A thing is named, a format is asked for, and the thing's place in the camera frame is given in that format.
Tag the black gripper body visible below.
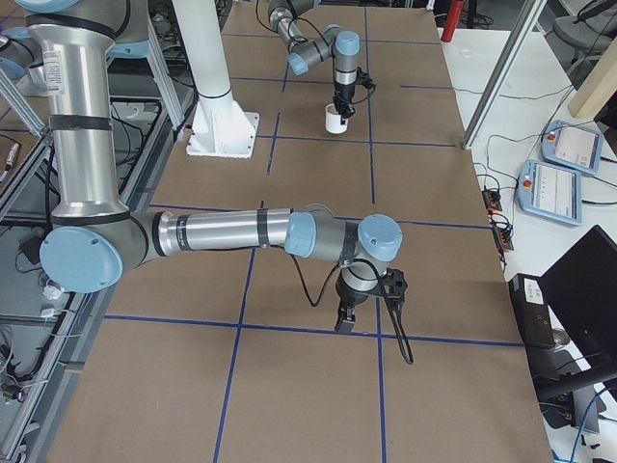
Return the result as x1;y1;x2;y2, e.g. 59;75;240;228
335;275;381;312
333;82;356;109

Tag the orange black power strip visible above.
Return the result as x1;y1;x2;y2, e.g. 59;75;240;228
481;188;502;212

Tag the black computer box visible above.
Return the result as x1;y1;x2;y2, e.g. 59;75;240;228
508;273;555;349

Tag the far blue teach pendant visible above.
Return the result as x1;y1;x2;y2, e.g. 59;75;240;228
541;120;604;176

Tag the blue teach pendant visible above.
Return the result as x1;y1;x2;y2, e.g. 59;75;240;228
541;120;604;176
516;159;582;227

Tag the near blue teach pendant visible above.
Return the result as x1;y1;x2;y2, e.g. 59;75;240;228
516;159;582;227

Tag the black monitor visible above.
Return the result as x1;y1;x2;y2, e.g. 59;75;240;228
536;225;616;401

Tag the wooden beam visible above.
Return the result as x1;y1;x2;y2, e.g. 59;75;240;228
568;40;617;120

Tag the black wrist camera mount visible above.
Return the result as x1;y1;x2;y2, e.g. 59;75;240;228
355;67;376;93

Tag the white pedestal column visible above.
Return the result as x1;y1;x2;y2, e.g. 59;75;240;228
173;0;259;159

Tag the aluminium side frame rail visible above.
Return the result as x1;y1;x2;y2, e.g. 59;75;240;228
0;115;189;463

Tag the aluminium frame post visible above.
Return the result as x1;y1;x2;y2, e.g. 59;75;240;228
462;0;547;150

